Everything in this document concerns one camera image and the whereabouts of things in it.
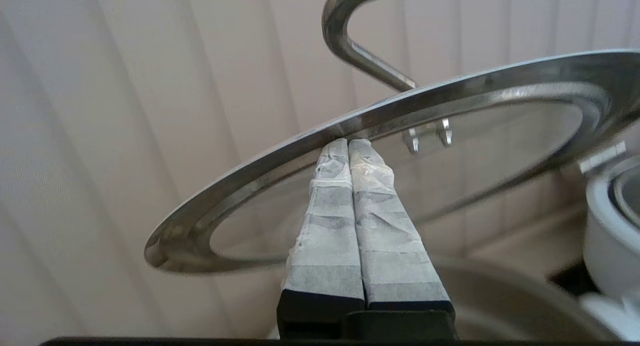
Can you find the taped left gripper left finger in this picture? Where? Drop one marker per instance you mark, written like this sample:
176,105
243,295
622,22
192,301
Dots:
327,246

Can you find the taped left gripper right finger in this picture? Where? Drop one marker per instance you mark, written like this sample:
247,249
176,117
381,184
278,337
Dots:
395,256

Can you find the white round pot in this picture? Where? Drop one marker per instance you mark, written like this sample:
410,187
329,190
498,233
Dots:
610,246
500,296

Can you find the black glass cooktop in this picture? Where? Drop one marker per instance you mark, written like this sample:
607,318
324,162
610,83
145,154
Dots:
575,281

